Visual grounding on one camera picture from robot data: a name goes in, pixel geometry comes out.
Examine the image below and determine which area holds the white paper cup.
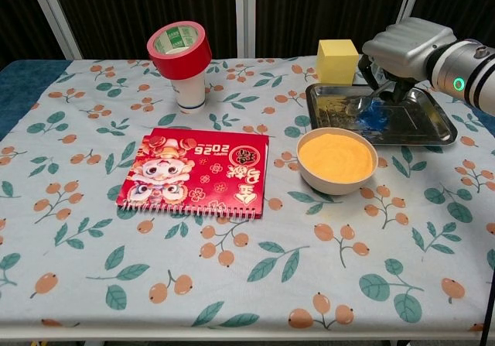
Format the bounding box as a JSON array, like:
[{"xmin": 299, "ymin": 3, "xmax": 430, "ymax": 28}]
[{"xmin": 169, "ymin": 70, "xmax": 207, "ymax": 114}]

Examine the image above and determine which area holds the red tape roll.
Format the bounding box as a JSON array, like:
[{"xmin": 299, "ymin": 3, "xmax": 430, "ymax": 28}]
[{"xmin": 146, "ymin": 20, "xmax": 213, "ymax": 81}]

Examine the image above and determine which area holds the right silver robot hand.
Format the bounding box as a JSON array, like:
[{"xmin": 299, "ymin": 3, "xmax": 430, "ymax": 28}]
[{"xmin": 357, "ymin": 16, "xmax": 459, "ymax": 105}]

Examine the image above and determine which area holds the floral fruit print tablecloth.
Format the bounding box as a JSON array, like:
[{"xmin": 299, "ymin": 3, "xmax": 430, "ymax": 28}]
[{"xmin": 0, "ymin": 55, "xmax": 495, "ymax": 330}]

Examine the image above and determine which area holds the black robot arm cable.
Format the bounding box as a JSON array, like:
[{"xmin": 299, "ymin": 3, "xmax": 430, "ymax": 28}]
[{"xmin": 479, "ymin": 267, "xmax": 495, "ymax": 346}]

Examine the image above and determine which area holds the stainless steel tray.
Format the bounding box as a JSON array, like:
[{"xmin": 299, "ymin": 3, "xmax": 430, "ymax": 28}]
[{"xmin": 305, "ymin": 82, "xmax": 459, "ymax": 148}]

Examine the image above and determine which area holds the orange bowl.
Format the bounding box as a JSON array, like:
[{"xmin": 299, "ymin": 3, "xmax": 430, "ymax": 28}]
[{"xmin": 296, "ymin": 127, "xmax": 379, "ymax": 196}]

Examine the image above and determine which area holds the dark corrugated screen panel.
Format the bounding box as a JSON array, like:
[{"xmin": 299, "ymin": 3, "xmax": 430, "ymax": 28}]
[
  {"xmin": 48, "ymin": 0, "xmax": 237, "ymax": 60},
  {"xmin": 254, "ymin": 0, "xmax": 411, "ymax": 59},
  {"xmin": 412, "ymin": 0, "xmax": 495, "ymax": 49},
  {"xmin": 0, "ymin": 0, "xmax": 67, "ymax": 69}
]

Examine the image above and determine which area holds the red 2026 spiral calendar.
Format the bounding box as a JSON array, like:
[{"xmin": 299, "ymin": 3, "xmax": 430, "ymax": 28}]
[{"xmin": 116, "ymin": 127, "xmax": 270, "ymax": 221}]

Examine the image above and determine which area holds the yellow foam cube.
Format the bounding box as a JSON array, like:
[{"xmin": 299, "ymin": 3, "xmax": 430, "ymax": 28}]
[{"xmin": 316, "ymin": 39, "xmax": 359, "ymax": 86}]

